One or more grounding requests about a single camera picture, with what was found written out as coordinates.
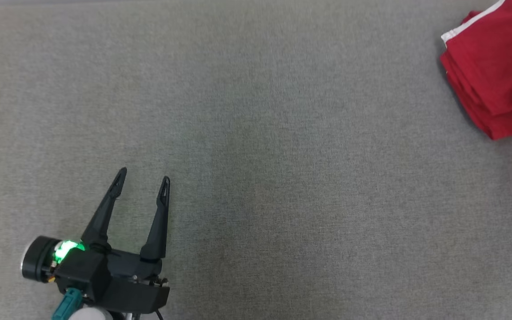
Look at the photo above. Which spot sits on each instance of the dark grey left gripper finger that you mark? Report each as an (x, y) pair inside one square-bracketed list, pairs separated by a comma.
[(158, 231), (105, 218)]

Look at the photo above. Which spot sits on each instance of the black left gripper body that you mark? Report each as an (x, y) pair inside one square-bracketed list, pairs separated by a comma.
[(136, 289)]

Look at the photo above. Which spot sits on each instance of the red white basketball shorts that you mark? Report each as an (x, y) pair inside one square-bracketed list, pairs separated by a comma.
[(500, 49)]

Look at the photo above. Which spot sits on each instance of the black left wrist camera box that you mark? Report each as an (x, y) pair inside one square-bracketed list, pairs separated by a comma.
[(80, 273)]

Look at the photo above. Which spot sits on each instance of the teal left camera connector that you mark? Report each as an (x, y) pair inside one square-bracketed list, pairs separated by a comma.
[(67, 306)]

